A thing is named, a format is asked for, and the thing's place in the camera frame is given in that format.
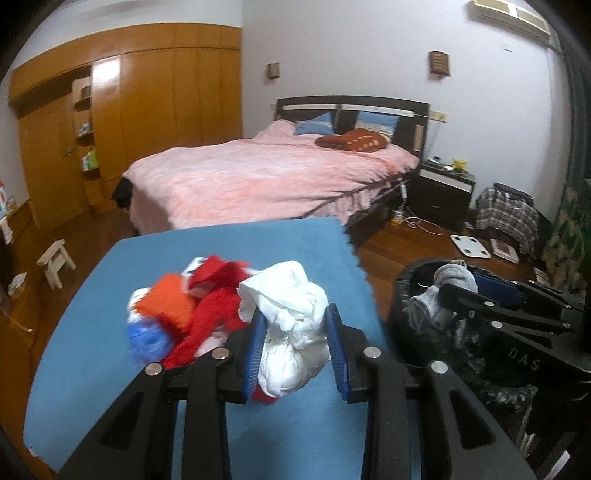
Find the grey sock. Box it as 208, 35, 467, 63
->
409, 262, 479, 331

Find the white plastic bag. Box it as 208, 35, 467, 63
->
238, 260, 331, 398

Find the red knitted cloth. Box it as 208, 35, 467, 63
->
162, 254, 279, 405

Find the orange bristly mat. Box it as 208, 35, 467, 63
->
134, 273, 195, 335

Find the blue plastic bag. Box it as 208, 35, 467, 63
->
126, 288, 173, 366

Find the black lined trash bin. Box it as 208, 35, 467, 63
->
388, 258, 590, 469

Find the small red white scale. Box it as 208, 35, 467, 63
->
490, 238, 520, 264

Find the patterned curtain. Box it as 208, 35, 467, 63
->
542, 179, 590, 295

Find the white bathroom scale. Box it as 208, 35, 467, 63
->
450, 234, 491, 259

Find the plaid shirt on chair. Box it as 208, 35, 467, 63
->
476, 187, 539, 256

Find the black white nightstand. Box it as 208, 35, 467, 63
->
408, 161, 476, 232

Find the yellow plush toy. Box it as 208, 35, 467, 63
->
451, 159, 468, 173

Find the bed with pink duvet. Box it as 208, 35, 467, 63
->
123, 120, 419, 234

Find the blue table mat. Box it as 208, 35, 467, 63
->
23, 219, 388, 479

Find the brown dotted pillow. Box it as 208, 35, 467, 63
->
315, 129, 389, 153

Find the right blue pillow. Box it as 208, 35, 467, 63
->
355, 111, 400, 141

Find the blue pillow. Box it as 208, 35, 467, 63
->
355, 111, 400, 141
294, 112, 335, 136

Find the dark wooden headboard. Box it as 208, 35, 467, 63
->
273, 95, 431, 158

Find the left blue pillow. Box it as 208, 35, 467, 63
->
294, 112, 335, 136

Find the small white stool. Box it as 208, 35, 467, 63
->
36, 239, 76, 290

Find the wooden side desk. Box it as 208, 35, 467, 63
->
5, 201, 40, 350

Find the white air conditioner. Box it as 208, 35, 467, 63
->
472, 0, 551, 43

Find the wooden wardrobe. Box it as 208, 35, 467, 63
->
8, 23, 242, 229

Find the white charger cable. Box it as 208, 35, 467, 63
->
390, 181, 447, 237

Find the right wall lamp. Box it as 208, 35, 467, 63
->
429, 51, 451, 78

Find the wall lamp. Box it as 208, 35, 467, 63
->
266, 63, 280, 80
429, 51, 451, 78

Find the left wall lamp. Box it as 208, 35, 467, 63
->
266, 63, 280, 80

